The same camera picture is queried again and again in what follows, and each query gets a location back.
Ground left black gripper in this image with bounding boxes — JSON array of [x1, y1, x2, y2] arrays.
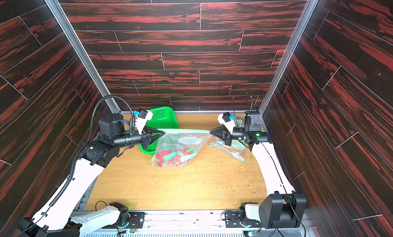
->
[[112, 126, 165, 151]]

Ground clear zip-top bag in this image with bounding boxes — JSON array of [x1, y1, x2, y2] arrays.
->
[[151, 128, 211, 168], [208, 129, 247, 162]]

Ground red green dragon fruit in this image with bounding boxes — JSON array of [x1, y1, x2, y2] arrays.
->
[[153, 147, 199, 168]]

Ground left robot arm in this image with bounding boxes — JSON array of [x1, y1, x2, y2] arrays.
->
[[18, 109, 165, 237]]

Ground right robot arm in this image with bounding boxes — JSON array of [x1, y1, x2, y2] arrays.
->
[[210, 111, 307, 229]]

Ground green plastic perforated basket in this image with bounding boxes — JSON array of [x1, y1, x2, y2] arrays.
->
[[140, 107, 179, 155]]

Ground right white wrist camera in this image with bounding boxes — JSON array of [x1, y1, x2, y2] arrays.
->
[[218, 112, 236, 134]]

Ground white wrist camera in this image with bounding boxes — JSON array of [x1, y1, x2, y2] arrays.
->
[[133, 109, 153, 135], [218, 112, 236, 134]]

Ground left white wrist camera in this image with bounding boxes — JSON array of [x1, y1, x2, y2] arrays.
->
[[133, 109, 153, 135]]

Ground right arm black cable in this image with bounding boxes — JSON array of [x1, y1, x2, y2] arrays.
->
[[231, 95, 308, 237]]

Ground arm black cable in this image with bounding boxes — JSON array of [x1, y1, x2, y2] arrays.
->
[[231, 95, 308, 237], [12, 95, 136, 237]]

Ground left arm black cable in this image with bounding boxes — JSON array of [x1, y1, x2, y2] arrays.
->
[[12, 95, 136, 237]]

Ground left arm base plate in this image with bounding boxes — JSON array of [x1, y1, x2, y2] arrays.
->
[[103, 211, 146, 230]]

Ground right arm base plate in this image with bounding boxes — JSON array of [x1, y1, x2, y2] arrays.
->
[[221, 210, 261, 228]]

